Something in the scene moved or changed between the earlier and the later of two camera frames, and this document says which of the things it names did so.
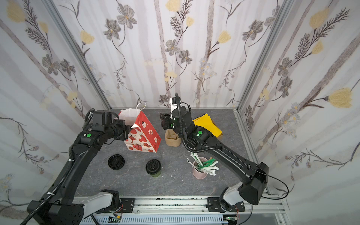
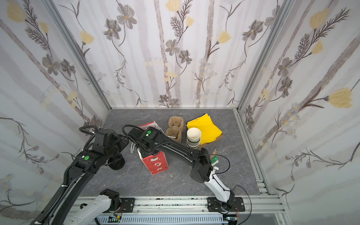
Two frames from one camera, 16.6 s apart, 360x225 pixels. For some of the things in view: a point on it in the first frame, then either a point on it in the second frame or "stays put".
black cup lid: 116,161 stays put
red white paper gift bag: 141,136 → 154,162
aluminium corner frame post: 285,9 stays put
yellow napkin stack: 205,121 stays put
